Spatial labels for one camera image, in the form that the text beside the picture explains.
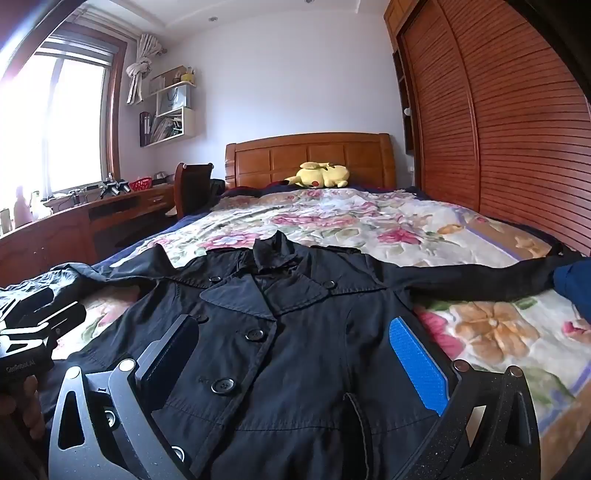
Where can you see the open wooden corner shelf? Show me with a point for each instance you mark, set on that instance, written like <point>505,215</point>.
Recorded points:
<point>401,92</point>

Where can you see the wooden slatted wardrobe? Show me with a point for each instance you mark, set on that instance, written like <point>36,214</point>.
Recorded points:
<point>485,138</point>

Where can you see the black buttoned coat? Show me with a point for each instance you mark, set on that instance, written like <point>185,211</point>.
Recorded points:
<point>300,346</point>

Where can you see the wooden desk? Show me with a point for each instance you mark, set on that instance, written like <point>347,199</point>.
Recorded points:
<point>46,240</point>

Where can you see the black bag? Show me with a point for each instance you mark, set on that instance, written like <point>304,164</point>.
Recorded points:
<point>218,190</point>

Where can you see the metal pot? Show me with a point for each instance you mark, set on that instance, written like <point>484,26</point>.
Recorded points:
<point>160,177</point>

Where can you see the white cloth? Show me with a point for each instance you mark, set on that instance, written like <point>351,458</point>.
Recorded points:
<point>171,211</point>

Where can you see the white bottle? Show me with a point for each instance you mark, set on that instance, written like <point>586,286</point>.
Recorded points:
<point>40,207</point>

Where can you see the dark binders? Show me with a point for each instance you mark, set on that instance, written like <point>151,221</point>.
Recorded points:
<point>146,129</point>

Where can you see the pink bottle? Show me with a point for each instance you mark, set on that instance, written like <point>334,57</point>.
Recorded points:
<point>21,207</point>

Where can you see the white paper bag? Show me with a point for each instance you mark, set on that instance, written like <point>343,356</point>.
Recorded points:
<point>175,98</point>

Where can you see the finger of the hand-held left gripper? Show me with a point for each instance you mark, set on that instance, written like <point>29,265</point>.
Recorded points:
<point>37,297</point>
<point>64,316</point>

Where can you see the navy blue cloth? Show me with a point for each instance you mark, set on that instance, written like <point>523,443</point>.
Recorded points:
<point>575,286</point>

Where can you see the yellow plush toy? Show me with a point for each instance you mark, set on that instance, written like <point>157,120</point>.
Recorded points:
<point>318,174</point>

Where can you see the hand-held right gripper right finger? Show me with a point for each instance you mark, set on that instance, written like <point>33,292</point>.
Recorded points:
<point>415,360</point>

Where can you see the window with wooden frame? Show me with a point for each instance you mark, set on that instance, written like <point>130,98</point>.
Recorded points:
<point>69,129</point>

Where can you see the tied beige curtain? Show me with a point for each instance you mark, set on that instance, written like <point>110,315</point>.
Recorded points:
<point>138,74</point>

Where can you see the person's left hand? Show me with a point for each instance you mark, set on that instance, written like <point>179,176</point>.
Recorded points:
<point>34,406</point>

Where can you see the cardboard box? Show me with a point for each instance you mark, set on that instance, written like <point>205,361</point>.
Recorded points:
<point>166,78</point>

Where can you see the wooden chair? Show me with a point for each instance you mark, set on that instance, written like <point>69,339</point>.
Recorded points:
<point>194,189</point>

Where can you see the red basket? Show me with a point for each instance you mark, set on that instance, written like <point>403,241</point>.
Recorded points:
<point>140,184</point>

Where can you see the white wall shelf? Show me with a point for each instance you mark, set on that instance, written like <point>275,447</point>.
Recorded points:
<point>189,122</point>

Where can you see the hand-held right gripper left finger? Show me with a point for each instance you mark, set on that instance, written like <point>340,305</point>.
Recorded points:
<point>173,355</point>

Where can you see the floral plush blanket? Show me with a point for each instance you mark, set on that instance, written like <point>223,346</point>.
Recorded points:
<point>369,221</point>

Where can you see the black twin-barrel device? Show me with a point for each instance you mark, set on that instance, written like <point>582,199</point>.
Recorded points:
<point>115,187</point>

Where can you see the wooden bed headboard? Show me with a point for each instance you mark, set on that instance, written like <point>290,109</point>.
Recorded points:
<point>277,159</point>

